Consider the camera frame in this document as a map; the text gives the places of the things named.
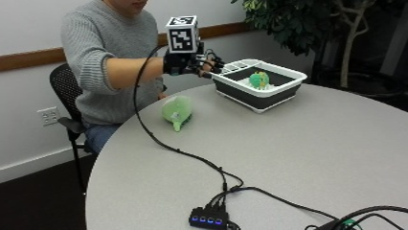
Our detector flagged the white marker cube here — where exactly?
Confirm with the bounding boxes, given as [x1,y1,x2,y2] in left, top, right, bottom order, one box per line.
[165,15,203,55]

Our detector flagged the green and yellow plush toy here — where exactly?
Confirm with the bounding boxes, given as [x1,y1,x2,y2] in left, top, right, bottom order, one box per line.
[248,70,272,90]

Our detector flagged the white and grey collapsible tub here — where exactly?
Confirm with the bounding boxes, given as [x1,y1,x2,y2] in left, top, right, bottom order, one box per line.
[211,57,309,114]

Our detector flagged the light green plush toy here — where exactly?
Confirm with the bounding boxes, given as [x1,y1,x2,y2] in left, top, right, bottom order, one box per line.
[161,95,195,132]

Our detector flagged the the person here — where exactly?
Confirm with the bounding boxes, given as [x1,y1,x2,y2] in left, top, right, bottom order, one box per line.
[60,0,171,155]

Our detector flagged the indoor potted tree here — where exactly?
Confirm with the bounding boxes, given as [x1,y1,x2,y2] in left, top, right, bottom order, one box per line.
[230,0,408,99]

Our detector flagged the black office chair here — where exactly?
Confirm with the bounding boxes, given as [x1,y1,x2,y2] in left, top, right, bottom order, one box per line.
[48,62,98,195]

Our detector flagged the black usb hub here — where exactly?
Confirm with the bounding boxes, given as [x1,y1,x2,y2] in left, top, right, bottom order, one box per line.
[188,206,232,230]

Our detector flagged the black glove cable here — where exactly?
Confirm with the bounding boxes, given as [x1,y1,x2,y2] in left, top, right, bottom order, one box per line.
[133,44,245,193]

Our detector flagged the wooden wall rail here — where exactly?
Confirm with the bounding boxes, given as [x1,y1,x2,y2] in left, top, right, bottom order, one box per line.
[0,21,257,72]

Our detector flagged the white wall outlet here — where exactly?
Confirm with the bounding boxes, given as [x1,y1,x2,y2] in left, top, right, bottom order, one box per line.
[36,106,62,127]

